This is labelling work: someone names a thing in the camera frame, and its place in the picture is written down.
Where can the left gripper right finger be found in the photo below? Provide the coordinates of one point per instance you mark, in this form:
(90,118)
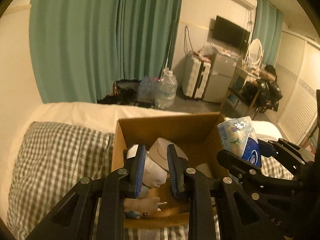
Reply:
(177,166)

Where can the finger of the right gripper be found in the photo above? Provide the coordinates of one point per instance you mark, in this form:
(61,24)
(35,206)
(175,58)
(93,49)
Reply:
(237,166)
(267,149)

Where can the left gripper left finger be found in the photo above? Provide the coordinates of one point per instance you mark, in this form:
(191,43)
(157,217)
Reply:
(134,165)

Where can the white sock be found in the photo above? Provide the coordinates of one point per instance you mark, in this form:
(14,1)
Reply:
(154,176)

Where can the blue white tissue pack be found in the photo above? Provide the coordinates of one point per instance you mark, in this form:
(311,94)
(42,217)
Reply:
(238,137)

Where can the white unicorn toy figure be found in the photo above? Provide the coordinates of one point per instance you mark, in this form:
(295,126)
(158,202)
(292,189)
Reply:
(142,207)

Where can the light blue earbuds case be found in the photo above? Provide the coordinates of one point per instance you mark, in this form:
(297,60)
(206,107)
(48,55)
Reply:
(144,191)

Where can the brown cardboard box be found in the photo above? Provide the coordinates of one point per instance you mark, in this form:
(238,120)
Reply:
(196,138)

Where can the black jacket on chair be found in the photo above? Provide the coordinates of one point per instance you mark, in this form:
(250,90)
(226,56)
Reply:
(268,91)

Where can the wooden chair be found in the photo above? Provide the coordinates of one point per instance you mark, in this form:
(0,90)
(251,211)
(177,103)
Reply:
(251,105)

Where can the white bed sheet mattress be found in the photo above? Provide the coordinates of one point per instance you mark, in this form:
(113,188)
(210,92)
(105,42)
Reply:
(14,124)

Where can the pack of plastic bottles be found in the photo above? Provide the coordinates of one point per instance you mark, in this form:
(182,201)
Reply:
(147,89)

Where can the large clear water jug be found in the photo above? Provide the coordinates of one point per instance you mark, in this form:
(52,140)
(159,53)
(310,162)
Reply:
(165,93)

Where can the black bag on floor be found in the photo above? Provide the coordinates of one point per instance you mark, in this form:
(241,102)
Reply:
(124,92)

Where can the white dressing table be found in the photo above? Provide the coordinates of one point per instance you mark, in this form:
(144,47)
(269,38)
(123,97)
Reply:
(242,76)

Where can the grey checked duvet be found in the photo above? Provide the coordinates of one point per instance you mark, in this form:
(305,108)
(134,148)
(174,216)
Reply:
(54,156)

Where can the white louvered wardrobe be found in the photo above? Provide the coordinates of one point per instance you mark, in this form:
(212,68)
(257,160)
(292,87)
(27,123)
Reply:
(297,69)

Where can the silver mini fridge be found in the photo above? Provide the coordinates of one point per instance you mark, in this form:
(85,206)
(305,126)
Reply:
(221,73)

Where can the white oval vanity mirror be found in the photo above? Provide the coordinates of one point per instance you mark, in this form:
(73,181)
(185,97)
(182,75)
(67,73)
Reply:
(254,54)

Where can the white hard suitcase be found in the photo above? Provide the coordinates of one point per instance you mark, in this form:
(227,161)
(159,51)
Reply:
(196,73)

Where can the green curtain by wardrobe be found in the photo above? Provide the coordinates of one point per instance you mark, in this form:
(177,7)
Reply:
(268,29)

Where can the large green curtain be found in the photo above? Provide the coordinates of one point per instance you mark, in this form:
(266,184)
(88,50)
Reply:
(79,48)

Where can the black wall television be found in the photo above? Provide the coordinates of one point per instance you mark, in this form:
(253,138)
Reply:
(230,33)

